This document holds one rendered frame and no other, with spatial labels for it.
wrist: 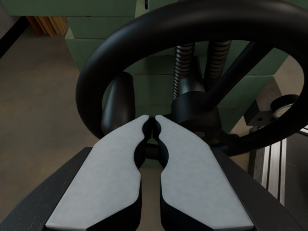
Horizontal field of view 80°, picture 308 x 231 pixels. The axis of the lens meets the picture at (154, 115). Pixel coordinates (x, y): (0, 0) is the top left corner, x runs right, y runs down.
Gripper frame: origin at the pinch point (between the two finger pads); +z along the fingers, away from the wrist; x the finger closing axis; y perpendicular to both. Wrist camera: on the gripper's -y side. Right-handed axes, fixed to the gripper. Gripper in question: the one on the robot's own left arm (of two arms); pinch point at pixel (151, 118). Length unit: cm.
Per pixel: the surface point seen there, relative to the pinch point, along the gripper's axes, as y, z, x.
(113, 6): -7.6, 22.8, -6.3
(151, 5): -7.2, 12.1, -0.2
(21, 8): -7.3, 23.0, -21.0
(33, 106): 46, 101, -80
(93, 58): -3.1, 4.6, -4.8
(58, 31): 5, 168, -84
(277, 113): 13.8, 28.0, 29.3
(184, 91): 2.7, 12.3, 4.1
